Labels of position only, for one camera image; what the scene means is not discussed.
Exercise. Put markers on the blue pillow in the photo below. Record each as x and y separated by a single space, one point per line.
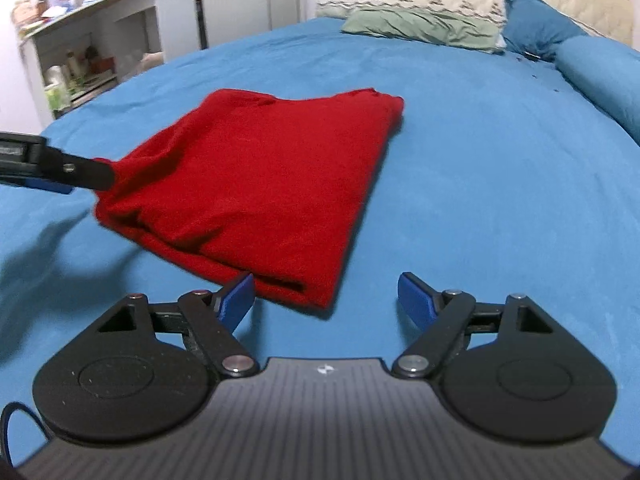
537 25

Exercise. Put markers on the white wardrobe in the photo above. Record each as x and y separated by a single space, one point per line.
240 0

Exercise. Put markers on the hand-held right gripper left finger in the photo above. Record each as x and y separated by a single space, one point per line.
237 302

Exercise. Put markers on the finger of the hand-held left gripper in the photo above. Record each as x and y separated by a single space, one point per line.
50 186
82 172

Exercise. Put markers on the blue bed sheet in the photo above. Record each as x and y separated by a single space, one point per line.
475 200

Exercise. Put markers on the blue duvet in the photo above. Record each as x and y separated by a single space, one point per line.
605 80

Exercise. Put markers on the white desk with shelves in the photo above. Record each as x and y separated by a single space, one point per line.
115 25

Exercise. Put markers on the red knit sweater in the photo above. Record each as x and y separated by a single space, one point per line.
260 185

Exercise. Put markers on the green pillow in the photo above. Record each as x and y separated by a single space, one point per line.
425 27

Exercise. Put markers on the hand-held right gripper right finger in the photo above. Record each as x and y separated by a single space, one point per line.
415 300

